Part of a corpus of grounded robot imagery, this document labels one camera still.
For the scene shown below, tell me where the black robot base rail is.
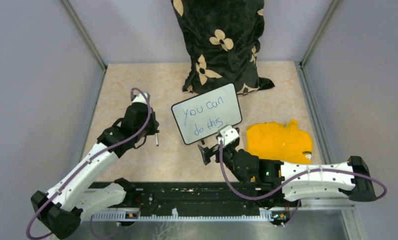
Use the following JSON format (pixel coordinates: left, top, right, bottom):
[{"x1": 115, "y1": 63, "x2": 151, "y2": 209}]
[{"x1": 86, "y1": 180, "x2": 300, "y2": 226}]

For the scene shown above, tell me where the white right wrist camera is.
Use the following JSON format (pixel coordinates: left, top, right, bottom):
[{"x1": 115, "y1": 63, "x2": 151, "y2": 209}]
[{"x1": 217, "y1": 125, "x2": 239, "y2": 148}]

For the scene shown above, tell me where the small black-framed whiteboard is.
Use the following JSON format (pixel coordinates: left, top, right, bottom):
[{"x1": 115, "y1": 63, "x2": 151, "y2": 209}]
[{"x1": 171, "y1": 83, "x2": 243, "y2": 145}]

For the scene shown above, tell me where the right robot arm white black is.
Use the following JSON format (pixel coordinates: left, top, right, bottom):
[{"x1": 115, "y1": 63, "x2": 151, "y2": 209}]
[{"x1": 198, "y1": 142, "x2": 388, "y2": 206}]

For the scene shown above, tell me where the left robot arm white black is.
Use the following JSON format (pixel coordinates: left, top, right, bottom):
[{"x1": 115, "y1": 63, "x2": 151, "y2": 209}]
[{"x1": 25, "y1": 100, "x2": 159, "y2": 240}]

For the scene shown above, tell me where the white marker pen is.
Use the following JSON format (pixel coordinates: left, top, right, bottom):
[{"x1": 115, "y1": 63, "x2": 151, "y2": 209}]
[{"x1": 155, "y1": 132, "x2": 159, "y2": 146}]

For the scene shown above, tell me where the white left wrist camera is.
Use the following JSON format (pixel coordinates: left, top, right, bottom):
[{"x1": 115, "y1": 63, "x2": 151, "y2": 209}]
[{"x1": 131, "y1": 92, "x2": 150, "y2": 105}]

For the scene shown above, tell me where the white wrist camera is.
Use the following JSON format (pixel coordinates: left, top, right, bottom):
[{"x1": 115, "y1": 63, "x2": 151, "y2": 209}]
[
  {"x1": 131, "y1": 92, "x2": 150, "y2": 105},
  {"x1": 217, "y1": 125, "x2": 239, "y2": 148}
]

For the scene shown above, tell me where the black floral plush blanket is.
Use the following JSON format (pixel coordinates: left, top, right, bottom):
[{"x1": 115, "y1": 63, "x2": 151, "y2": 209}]
[{"x1": 171, "y1": 0, "x2": 275, "y2": 96}]

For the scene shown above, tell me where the yellow cloth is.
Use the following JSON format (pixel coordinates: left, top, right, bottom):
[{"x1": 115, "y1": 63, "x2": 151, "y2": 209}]
[{"x1": 246, "y1": 119, "x2": 313, "y2": 164}]

